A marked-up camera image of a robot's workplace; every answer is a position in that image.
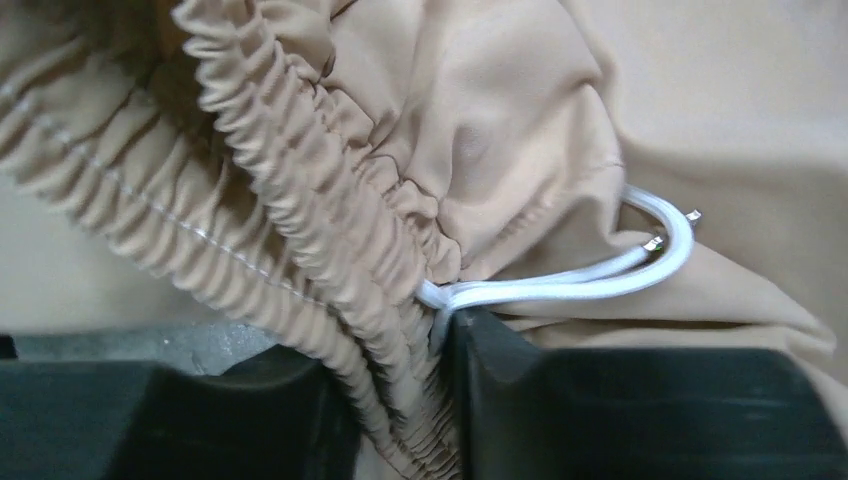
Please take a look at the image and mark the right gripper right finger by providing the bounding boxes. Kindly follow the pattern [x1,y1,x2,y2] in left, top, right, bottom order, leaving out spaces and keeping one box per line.
[450,309,847,479]

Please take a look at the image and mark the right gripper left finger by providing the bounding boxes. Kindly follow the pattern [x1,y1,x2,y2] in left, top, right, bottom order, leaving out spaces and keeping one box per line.
[1,337,360,480]

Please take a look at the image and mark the beige shorts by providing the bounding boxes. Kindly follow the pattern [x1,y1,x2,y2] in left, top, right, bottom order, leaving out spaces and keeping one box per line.
[1,1,847,479]

